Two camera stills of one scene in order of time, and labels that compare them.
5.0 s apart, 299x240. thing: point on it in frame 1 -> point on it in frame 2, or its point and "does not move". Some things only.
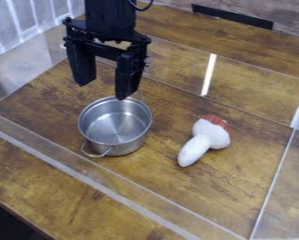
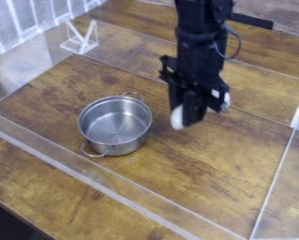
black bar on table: [232, 16] does not move
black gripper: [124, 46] -> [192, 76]
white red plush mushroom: [211, 131] -> [176, 114]
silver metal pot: [113, 125] does not move
